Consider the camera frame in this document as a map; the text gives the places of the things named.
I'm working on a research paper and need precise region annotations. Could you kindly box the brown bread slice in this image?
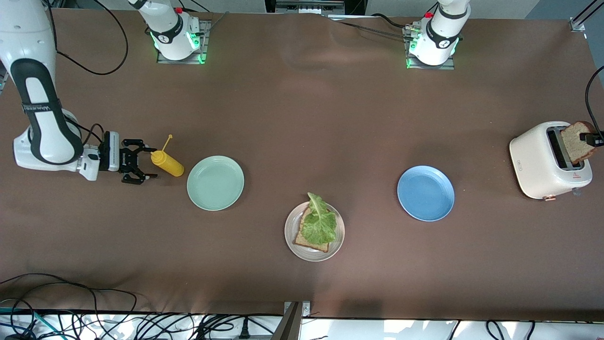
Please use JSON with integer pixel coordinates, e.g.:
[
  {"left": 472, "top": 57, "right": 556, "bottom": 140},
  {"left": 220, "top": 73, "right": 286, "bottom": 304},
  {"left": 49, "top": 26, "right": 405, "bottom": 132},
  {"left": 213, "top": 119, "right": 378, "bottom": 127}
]
[
  {"left": 294, "top": 208, "right": 331, "bottom": 253},
  {"left": 560, "top": 121, "right": 596, "bottom": 164}
]

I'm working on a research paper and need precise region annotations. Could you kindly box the white toaster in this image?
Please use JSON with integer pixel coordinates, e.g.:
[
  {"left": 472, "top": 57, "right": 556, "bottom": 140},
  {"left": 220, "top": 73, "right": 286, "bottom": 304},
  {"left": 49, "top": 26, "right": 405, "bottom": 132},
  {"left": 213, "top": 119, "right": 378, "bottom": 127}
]
[{"left": 509, "top": 121, "right": 593, "bottom": 202}]

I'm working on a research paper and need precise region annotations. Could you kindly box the braided black cable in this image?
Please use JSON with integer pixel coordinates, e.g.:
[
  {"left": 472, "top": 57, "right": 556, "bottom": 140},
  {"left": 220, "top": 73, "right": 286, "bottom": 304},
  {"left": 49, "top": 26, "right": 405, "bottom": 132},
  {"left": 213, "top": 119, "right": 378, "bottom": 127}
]
[{"left": 330, "top": 13, "right": 413, "bottom": 41}]

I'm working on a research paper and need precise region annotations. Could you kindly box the blue plate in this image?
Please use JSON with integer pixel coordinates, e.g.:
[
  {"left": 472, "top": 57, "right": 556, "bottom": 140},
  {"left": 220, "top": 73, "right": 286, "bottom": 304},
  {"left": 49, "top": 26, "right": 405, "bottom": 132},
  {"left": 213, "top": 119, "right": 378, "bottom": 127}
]
[{"left": 397, "top": 165, "right": 455, "bottom": 222}]

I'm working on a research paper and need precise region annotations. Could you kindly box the yellow squeeze bottle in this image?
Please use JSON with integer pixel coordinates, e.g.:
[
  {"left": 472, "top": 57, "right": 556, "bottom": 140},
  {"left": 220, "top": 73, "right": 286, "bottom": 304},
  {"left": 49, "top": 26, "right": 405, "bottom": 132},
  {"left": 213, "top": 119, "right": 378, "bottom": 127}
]
[{"left": 151, "top": 135, "right": 185, "bottom": 178}]

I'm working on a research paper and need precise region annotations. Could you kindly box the black floor cable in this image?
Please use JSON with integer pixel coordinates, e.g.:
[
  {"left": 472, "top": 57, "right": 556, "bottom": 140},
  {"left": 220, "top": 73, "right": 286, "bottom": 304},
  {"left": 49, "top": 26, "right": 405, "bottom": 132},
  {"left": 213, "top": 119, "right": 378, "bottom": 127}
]
[
  {"left": 0, "top": 273, "right": 138, "bottom": 327},
  {"left": 134, "top": 313, "right": 236, "bottom": 340},
  {"left": 486, "top": 320, "right": 536, "bottom": 340}
]

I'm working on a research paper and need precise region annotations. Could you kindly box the aluminium profile post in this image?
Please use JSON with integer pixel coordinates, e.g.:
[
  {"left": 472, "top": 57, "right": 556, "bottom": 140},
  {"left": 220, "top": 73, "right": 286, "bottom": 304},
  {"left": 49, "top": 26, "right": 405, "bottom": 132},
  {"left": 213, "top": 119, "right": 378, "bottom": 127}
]
[{"left": 276, "top": 301, "right": 311, "bottom": 340}]

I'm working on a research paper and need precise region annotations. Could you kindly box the mint green plate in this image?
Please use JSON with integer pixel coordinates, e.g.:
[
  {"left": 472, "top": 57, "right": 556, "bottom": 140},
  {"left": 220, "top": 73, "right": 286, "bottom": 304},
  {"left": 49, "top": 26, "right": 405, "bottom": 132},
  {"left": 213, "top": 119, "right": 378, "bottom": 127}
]
[{"left": 187, "top": 155, "right": 245, "bottom": 211}]

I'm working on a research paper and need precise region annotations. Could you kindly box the beige plate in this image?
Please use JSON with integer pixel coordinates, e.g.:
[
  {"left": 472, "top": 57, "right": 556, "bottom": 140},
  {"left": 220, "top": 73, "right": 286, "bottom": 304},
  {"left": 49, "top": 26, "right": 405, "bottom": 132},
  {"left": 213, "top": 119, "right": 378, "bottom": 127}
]
[{"left": 285, "top": 201, "right": 345, "bottom": 262}]

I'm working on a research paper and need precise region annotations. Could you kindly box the teal floor cable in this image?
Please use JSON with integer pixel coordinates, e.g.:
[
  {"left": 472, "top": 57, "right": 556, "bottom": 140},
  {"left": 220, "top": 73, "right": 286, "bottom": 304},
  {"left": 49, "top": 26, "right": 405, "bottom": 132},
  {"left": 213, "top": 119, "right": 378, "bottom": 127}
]
[{"left": 0, "top": 307, "right": 50, "bottom": 338}]

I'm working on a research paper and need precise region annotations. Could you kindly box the green lettuce leaf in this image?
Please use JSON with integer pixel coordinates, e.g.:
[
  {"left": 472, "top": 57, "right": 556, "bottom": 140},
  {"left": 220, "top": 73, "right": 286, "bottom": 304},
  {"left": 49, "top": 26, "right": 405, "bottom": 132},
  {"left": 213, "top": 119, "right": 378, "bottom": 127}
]
[{"left": 301, "top": 192, "right": 338, "bottom": 246}]

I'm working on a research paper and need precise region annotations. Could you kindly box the black metal rack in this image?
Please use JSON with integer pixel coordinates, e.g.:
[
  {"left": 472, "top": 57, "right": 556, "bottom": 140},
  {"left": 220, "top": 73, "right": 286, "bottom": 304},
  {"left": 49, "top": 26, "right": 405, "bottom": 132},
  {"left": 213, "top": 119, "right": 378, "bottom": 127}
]
[{"left": 264, "top": 0, "right": 366, "bottom": 17}]

